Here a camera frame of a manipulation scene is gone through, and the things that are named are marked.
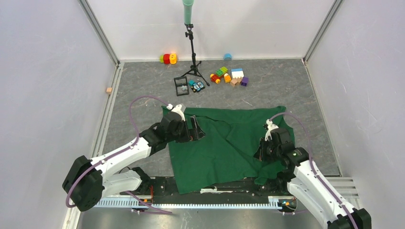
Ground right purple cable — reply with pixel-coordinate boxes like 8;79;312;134
269;112;360;229

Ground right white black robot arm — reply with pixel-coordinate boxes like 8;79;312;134
255;124;372;229

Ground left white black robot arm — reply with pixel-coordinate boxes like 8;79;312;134
62;110;205;212

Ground teal black toy block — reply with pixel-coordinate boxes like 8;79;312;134
188;80;205;93

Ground purple toy block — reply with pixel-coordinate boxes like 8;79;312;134
240;77;249;86

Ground green red toy blocks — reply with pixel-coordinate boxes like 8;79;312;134
210;67;228;84

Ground teal cylinder on tripod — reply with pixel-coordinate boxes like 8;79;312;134
182;0;194;25

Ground orange yellow toy block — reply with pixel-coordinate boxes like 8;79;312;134
224;73;232;83

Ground white blue toy block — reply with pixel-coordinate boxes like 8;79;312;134
231;68;244;79

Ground green cloth garment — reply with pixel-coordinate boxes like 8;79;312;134
168;106;286;194

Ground black tripod stand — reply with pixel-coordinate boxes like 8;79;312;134
182;24;210;86

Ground black brooch tray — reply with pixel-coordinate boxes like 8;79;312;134
173;76;190;96

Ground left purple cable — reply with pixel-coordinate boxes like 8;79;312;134
65;95;173;209

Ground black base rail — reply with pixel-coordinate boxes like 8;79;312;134
131;177;292;204

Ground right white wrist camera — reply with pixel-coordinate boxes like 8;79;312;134
264;119;279;141

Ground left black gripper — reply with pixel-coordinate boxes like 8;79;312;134
166;115;205;143

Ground red orange green toy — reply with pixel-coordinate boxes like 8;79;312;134
160;53;178;64

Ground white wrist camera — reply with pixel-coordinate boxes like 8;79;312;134
166;104;186;121
264;119;279;141

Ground tan toy block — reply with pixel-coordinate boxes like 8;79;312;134
230;78;242;87

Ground purple cable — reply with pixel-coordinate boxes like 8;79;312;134
65;95;173;209
269;112;360;229

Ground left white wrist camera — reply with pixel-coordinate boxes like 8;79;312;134
166;104;186;121

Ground blue toy cup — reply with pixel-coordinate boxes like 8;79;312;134
223;53;233;61

